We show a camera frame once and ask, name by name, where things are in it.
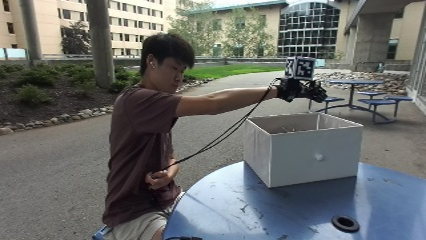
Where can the white earbud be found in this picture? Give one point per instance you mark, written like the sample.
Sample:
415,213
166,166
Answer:
153,64

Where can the dark glass building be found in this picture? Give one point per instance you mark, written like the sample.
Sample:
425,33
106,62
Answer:
308,30

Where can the dark small tree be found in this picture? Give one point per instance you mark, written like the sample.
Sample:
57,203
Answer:
75,40

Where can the white cube with black markers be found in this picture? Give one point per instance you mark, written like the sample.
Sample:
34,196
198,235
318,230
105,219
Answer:
300,68

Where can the thick grey pole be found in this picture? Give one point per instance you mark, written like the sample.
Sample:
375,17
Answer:
101,43

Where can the blue picnic table with seats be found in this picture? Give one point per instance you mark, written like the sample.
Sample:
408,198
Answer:
355,82

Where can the white open storage box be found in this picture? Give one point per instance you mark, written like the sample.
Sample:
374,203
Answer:
311,156

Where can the green lawn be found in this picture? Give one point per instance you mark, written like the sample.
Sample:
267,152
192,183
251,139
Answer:
231,70

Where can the the person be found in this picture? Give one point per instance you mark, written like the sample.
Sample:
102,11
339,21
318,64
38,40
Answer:
142,133

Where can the leafy green tree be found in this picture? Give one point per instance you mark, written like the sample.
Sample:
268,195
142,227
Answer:
248,33
195,26

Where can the grey concrete building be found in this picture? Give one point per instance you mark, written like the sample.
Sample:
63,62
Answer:
374,36

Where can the green-roofed beige building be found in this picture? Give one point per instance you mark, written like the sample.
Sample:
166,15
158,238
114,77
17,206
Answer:
267,20

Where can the maroon t-shirt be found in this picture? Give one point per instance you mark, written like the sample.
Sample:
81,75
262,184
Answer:
138,146

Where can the beige shorts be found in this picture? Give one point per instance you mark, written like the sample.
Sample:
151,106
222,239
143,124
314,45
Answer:
138,228

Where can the group of green shrubs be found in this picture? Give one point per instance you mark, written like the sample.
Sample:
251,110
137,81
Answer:
41,77

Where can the beige building with many windows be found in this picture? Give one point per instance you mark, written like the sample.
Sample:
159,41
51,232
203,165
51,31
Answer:
134,20

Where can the bed of grey stones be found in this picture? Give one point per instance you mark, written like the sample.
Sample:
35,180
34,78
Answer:
395,81

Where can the row of border stones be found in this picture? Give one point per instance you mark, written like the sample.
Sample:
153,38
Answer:
67,117

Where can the blue seat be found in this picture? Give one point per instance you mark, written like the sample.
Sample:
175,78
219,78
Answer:
99,234

